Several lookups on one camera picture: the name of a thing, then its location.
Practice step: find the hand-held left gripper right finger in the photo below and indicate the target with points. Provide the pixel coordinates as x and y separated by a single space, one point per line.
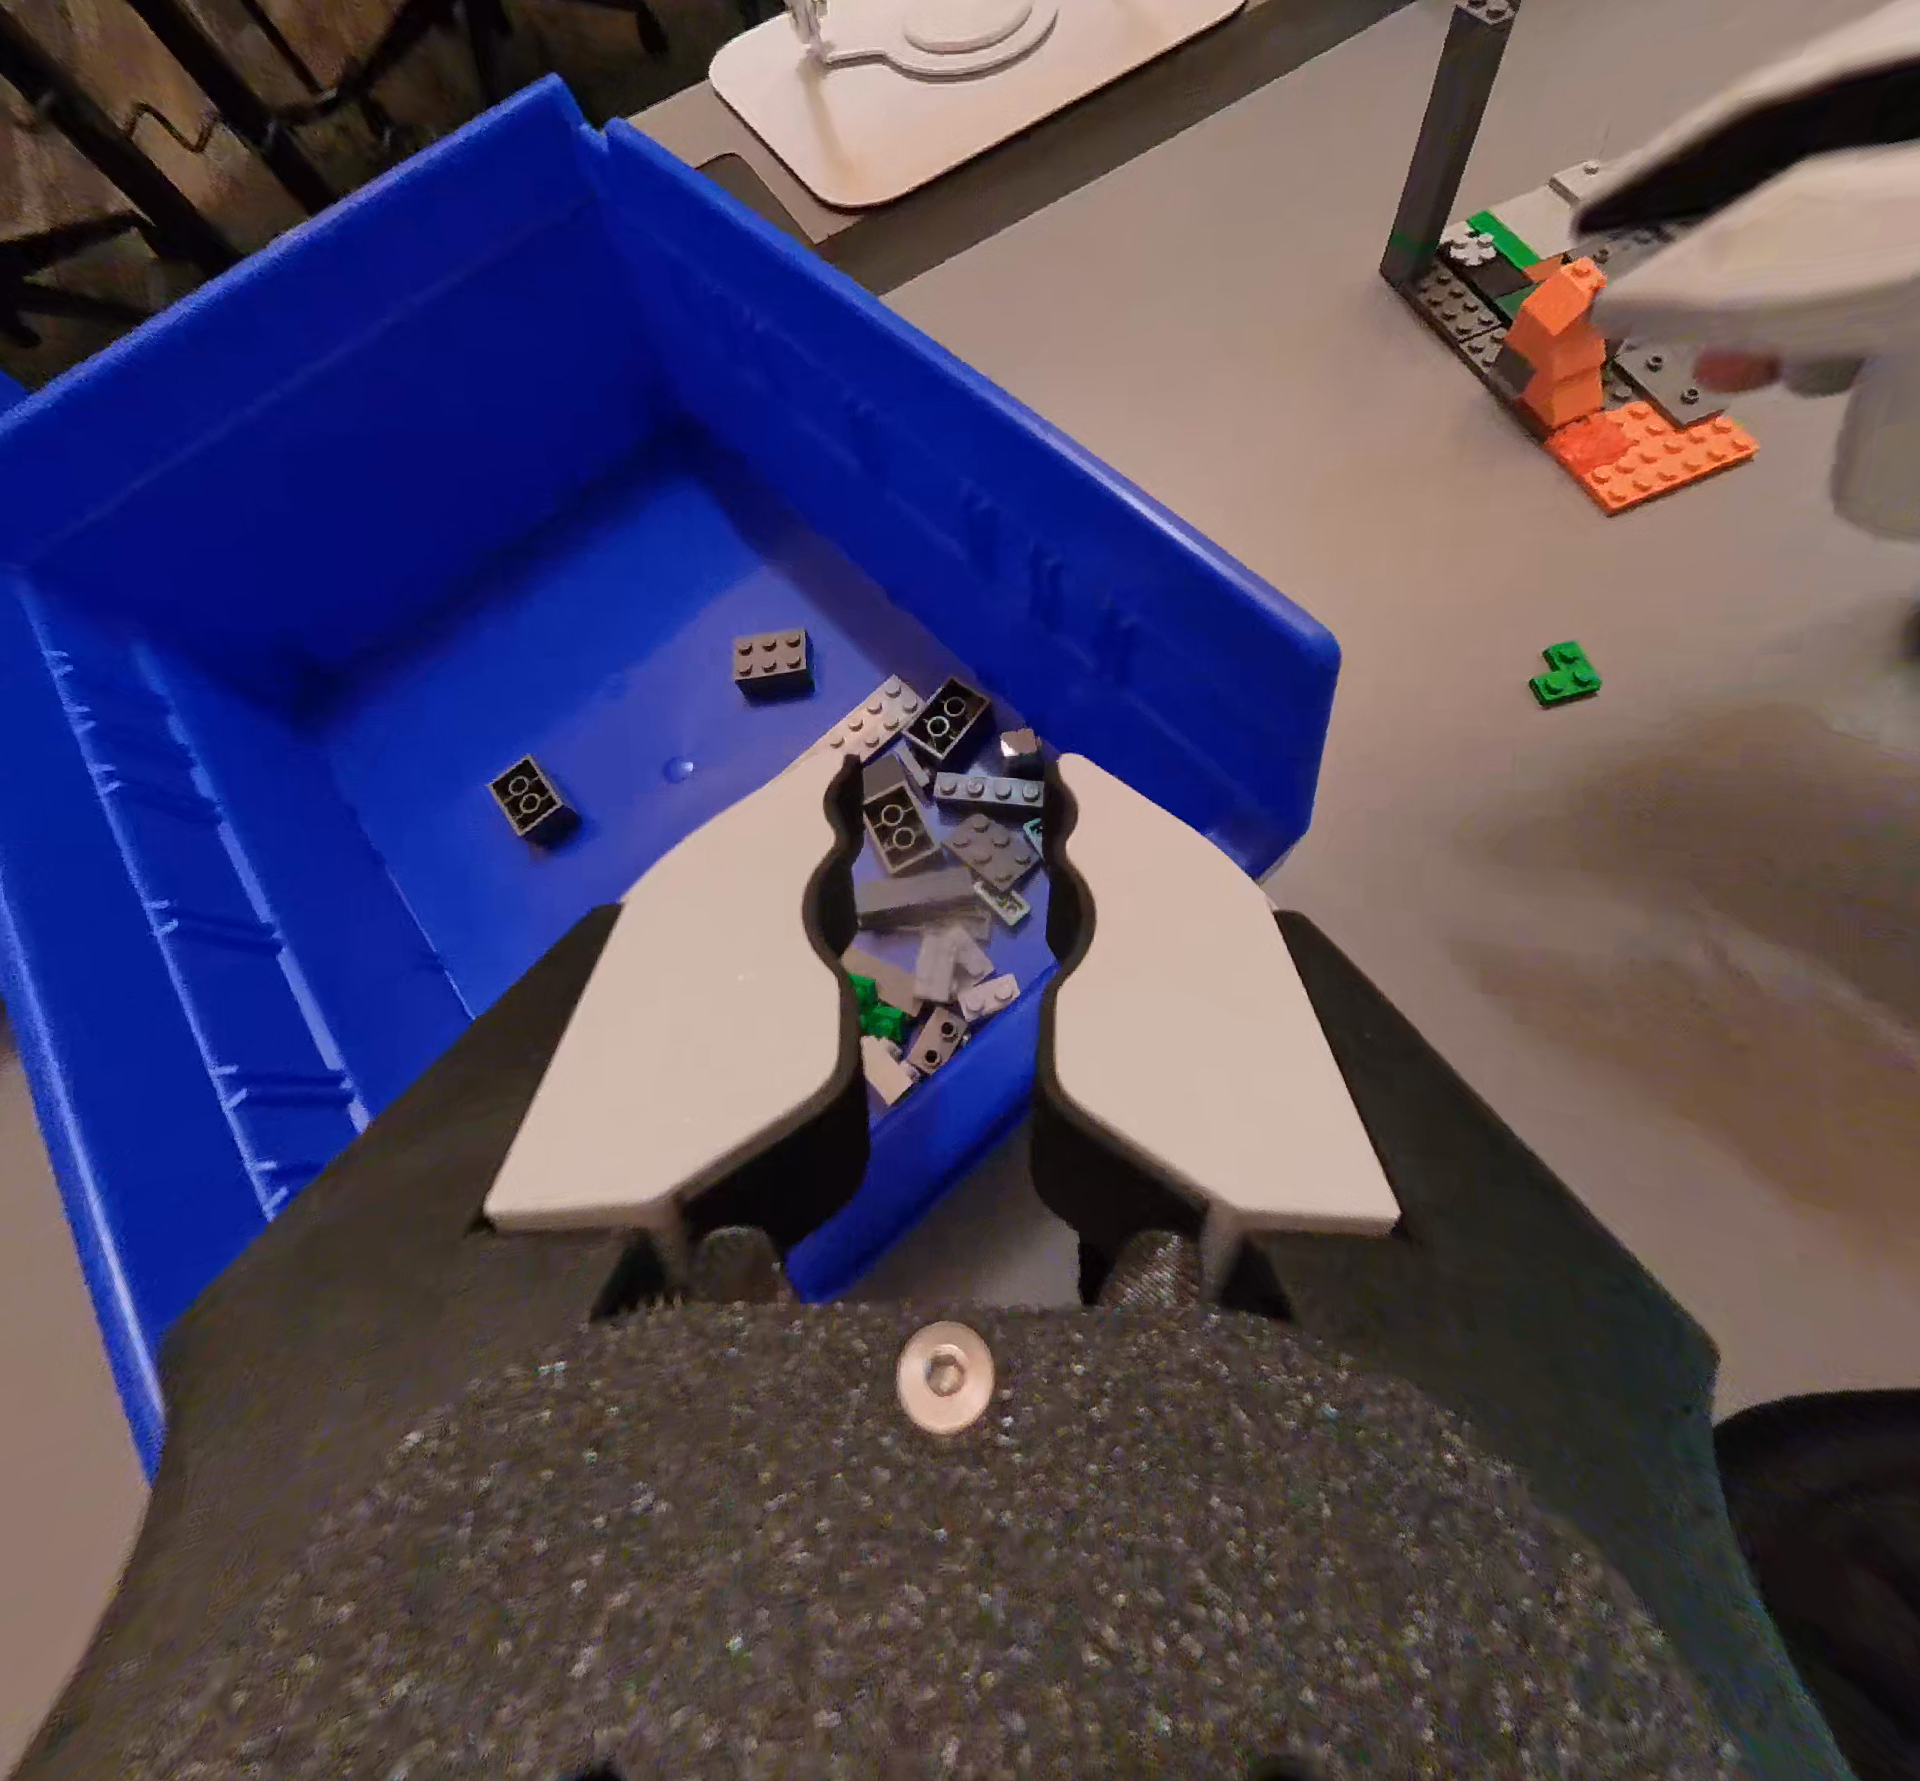
1214 1061

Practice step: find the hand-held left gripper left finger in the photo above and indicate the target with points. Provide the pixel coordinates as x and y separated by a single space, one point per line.
676 1061

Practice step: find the person's right hand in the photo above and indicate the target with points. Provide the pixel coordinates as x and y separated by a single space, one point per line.
1731 374

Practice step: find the grey and orange lego build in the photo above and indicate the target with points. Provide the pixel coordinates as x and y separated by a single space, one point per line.
1649 454

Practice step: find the white stand base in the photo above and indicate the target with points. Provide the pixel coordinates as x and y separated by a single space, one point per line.
1051 42

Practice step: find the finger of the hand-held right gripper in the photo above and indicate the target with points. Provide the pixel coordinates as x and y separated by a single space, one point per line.
1799 287
1799 87

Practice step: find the small dark grey lego brick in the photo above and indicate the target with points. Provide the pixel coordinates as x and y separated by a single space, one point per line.
532 799

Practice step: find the blue plastic storage bin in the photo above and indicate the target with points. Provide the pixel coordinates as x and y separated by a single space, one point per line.
450 461

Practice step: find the bright green lego corner plate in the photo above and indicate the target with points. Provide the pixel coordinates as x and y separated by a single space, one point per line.
1559 679

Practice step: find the black office chair seat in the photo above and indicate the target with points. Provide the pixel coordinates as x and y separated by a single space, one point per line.
1829 1586

